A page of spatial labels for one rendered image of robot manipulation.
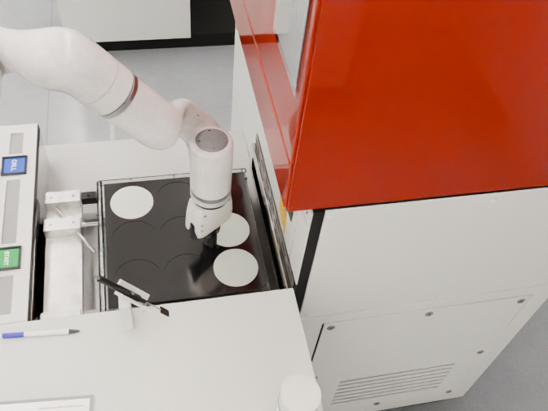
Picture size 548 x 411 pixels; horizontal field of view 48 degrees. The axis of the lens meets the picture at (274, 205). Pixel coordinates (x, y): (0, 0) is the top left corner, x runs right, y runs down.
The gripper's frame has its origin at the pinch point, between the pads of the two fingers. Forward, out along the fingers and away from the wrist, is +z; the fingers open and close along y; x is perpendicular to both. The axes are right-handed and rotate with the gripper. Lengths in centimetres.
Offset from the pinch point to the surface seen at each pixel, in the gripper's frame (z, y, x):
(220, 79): 92, -114, -119
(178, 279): 2.1, 11.5, 2.7
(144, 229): 2.2, 8.6, -12.8
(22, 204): -3.8, 26.7, -32.1
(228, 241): 1.9, -3.4, 2.7
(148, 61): 92, -95, -153
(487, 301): 14, -45, 53
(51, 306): 4.1, 34.7, -10.9
